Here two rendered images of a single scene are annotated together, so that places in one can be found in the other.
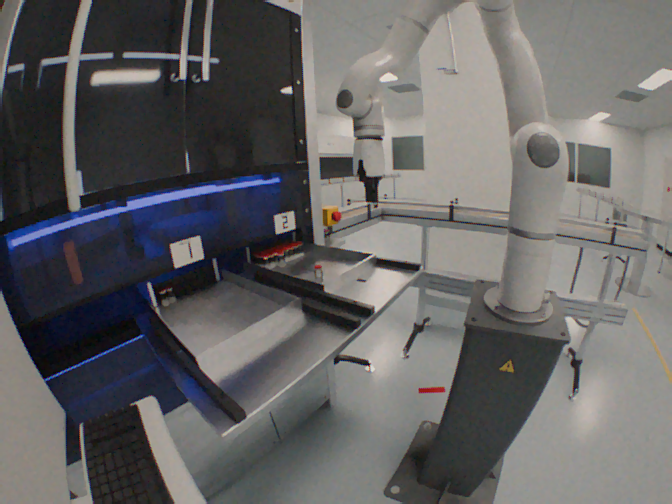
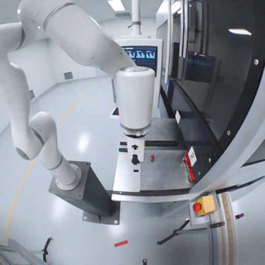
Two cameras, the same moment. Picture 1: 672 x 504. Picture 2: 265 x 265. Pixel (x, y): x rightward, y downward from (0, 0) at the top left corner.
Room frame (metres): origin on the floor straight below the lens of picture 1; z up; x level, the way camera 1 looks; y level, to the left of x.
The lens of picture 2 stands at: (0.93, -0.25, 1.47)
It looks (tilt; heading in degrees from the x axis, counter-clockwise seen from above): 42 degrees down; 147
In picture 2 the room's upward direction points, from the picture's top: 2 degrees counter-clockwise
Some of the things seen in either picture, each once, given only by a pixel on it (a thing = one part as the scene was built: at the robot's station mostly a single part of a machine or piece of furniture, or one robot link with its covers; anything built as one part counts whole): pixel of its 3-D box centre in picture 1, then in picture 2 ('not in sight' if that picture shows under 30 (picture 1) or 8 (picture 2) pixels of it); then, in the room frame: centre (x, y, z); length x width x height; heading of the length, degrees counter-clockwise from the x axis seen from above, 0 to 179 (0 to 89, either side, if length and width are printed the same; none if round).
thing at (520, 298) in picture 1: (525, 270); (61, 169); (0.48, -0.45, 0.95); 0.19 x 0.19 x 0.18
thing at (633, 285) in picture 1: (642, 251); not in sight; (1.52, -3.66, 0.46); 0.94 x 0.94 x 0.93
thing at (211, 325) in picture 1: (213, 306); (163, 129); (0.52, 0.30, 0.90); 0.34 x 0.26 x 0.04; 52
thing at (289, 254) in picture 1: (284, 255); (187, 167); (0.85, 0.18, 0.90); 0.18 x 0.02 x 0.05; 142
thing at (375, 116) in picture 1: (366, 104); (135, 94); (0.72, -0.10, 1.35); 0.09 x 0.08 x 0.13; 144
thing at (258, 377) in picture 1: (285, 297); (155, 149); (0.61, 0.14, 0.87); 0.70 x 0.48 x 0.02; 142
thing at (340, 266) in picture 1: (308, 262); (170, 169); (0.78, 0.09, 0.90); 0.34 x 0.26 x 0.04; 52
